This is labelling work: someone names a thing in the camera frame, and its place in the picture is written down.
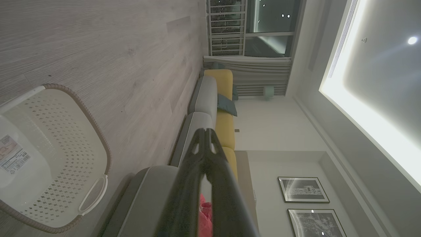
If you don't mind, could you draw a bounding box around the large framed black picture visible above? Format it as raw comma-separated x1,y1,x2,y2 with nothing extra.
287,209,348,237

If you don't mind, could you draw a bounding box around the grey pleated curtain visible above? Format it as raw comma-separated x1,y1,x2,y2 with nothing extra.
203,56,292,97

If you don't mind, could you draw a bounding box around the grey sofa seat section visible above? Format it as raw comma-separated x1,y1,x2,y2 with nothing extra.
188,76,218,123
169,112,215,167

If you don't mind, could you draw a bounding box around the beige perforated laundry basket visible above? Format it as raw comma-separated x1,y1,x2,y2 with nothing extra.
0,83,112,234

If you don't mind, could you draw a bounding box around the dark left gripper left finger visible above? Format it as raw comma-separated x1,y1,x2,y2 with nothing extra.
154,128,206,237

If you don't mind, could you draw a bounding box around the large teal cushion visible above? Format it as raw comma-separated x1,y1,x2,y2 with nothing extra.
217,93,238,117

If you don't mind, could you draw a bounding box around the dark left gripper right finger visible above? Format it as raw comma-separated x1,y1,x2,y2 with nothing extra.
206,128,261,237

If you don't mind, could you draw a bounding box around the small framed black picture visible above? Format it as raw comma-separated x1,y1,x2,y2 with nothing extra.
278,176,330,204

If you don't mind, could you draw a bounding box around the rounded grey sofa seat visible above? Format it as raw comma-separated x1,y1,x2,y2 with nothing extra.
100,165,181,237

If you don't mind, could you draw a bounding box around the long ceiling air vent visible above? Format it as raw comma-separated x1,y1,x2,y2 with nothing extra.
328,0,359,78

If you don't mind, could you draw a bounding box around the yellow sofa backrest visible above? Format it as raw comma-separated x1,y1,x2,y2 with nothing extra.
204,69,238,181

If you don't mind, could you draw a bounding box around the white barcode label sticker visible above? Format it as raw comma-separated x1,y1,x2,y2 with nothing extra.
0,134,32,173

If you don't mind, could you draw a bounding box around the red and white garment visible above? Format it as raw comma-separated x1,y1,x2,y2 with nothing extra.
198,194,213,237

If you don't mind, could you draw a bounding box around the glass window with white frame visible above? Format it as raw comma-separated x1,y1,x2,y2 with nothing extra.
207,0,302,57

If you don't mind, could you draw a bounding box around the beige side cabinet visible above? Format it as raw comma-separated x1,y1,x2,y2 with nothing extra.
235,151,259,231

